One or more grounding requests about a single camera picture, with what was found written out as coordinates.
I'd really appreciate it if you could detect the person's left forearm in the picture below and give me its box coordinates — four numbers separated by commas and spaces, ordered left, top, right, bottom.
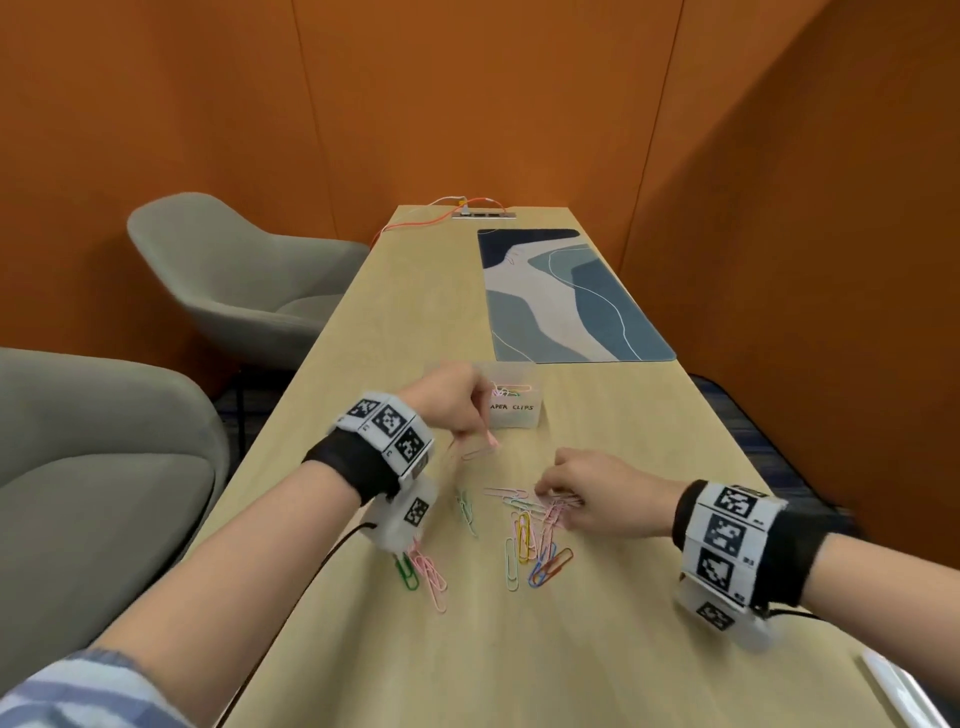
88, 459, 363, 725

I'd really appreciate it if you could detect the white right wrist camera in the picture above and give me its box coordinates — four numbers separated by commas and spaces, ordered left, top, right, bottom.
672, 573, 781, 654

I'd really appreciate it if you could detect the wristband with marker tags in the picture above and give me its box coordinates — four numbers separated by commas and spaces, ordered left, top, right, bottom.
303, 391, 436, 506
671, 480, 852, 612

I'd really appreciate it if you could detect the person's right forearm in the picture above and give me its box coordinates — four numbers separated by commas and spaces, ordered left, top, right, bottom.
798, 531, 960, 680

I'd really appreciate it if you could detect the white flat object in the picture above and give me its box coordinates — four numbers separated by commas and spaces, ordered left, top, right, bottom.
860, 648, 955, 728

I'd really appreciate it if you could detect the blue striped sleeve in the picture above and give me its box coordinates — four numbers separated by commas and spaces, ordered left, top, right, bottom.
0, 648, 198, 728

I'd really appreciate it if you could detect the pile of coloured paper clips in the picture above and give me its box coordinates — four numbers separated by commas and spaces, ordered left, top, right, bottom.
393, 483, 579, 615

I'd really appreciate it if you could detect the grey armchair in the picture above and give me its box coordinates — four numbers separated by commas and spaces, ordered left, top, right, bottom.
0, 347, 231, 695
126, 192, 372, 451

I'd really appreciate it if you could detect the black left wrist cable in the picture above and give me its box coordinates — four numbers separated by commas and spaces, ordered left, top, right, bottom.
216, 522, 378, 728

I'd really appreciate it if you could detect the clear plastic box with label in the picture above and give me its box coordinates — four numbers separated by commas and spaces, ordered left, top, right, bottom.
423, 362, 546, 431

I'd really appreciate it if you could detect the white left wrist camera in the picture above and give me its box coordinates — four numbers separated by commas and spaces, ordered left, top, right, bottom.
360, 476, 441, 556

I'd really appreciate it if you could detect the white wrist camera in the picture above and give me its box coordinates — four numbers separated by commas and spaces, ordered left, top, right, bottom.
360, 476, 441, 556
672, 573, 781, 654

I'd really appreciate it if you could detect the left wristband with marker tags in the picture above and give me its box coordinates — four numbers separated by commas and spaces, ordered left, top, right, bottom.
303, 391, 436, 506

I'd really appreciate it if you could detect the orange cable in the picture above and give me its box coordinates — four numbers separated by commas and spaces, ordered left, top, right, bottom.
371, 195, 511, 249

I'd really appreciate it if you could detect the person's right hand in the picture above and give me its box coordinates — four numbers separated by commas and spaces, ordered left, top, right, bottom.
534, 448, 687, 540

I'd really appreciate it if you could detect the blue patterned desk mat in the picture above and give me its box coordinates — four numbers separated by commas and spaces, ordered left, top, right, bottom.
477, 228, 677, 366

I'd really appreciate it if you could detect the right wristband with marker tags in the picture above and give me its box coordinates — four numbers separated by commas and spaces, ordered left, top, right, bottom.
671, 480, 852, 612

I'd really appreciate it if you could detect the person's left hand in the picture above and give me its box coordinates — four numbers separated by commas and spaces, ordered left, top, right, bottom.
397, 363, 501, 450

